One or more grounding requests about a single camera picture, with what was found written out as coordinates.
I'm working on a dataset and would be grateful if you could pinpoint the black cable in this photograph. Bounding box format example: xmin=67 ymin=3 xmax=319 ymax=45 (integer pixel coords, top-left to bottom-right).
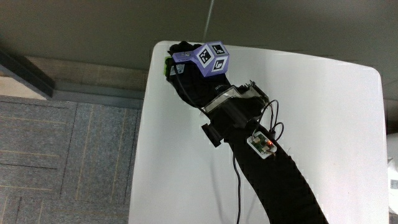
xmin=232 ymin=152 xmax=243 ymax=224

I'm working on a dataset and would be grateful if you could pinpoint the person's right forearm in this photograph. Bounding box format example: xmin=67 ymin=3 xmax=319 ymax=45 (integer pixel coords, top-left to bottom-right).
xmin=200 ymin=80 xmax=330 ymax=224

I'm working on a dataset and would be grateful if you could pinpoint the white plastic object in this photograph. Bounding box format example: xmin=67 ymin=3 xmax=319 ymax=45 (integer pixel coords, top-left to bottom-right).
xmin=386 ymin=133 xmax=398 ymax=215

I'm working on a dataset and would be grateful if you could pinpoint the dark furniture edge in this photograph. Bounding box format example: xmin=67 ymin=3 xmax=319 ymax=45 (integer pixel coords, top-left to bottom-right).
xmin=0 ymin=48 xmax=56 ymax=99

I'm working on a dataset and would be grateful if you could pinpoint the person's right hand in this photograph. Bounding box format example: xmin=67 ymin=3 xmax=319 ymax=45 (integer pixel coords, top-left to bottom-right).
xmin=165 ymin=40 xmax=233 ymax=110

